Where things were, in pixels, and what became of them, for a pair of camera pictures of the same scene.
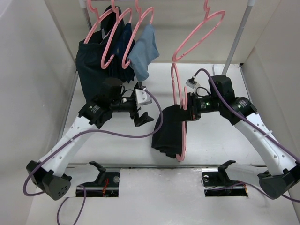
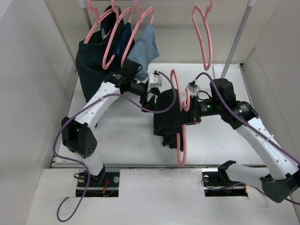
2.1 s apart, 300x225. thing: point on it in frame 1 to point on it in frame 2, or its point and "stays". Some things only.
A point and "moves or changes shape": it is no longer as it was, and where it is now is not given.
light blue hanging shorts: [145, 51] stays
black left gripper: [139, 120] to [149, 104]
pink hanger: [141, 15] stays
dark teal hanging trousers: [91, 50] stays
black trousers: [169, 138] moves or changes shape
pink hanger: [206, 7] to [206, 67]
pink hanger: [95, 11] stays
